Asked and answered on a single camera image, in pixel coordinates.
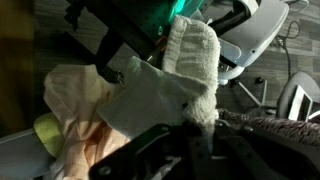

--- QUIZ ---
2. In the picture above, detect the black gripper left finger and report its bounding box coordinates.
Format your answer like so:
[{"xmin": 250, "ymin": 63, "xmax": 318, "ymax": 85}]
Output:
[{"xmin": 88, "ymin": 122, "xmax": 214, "ymax": 180}]

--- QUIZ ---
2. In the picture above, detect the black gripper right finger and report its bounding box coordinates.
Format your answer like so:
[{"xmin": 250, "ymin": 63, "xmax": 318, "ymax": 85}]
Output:
[{"xmin": 211, "ymin": 119, "xmax": 320, "ymax": 180}]

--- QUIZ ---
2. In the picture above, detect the white terry towel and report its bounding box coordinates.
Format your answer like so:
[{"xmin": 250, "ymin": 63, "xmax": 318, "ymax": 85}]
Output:
[{"xmin": 96, "ymin": 14, "xmax": 222, "ymax": 149}]

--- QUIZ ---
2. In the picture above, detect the peach shirt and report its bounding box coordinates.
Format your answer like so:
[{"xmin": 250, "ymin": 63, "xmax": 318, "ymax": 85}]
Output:
[{"xmin": 43, "ymin": 63, "xmax": 132, "ymax": 180}]

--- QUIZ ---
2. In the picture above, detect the bright yellow microfibre cloth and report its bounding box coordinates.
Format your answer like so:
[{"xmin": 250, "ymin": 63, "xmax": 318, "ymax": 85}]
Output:
[{"xmin": 32, "ymin": 112, "xmax": 66, "ymax": 160}]

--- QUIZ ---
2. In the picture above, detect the zebra print garment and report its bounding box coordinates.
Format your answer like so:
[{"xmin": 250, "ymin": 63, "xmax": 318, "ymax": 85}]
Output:
[{"xmin": 216, "ymin": 108, "xmax": 320, "ymax": 148}]

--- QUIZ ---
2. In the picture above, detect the black floor cable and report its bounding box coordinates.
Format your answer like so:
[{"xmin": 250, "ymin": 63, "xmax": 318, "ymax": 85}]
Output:
[{"xmin": 275, "ymin": 19, "xmax": 302, "ymax": 82}]

